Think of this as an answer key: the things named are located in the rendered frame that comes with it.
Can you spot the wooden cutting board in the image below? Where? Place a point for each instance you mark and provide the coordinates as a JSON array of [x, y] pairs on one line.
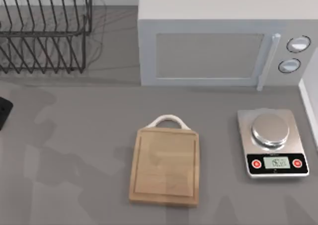
[[165, 165]]

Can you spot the large microwave knob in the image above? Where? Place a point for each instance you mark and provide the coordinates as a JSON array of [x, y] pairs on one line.
[[298, 44]]

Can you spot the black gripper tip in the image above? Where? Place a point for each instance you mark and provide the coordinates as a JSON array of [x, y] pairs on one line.
[[3, 110]]

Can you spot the small microwave knob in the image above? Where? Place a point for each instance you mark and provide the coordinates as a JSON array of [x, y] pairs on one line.
[[289, 65]]

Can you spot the silver kitchen scale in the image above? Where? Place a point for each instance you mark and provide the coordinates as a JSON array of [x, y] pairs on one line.
[[272, 145]]

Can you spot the pale microwave oven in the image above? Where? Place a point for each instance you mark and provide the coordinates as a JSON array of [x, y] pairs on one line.
[[198, 23]]

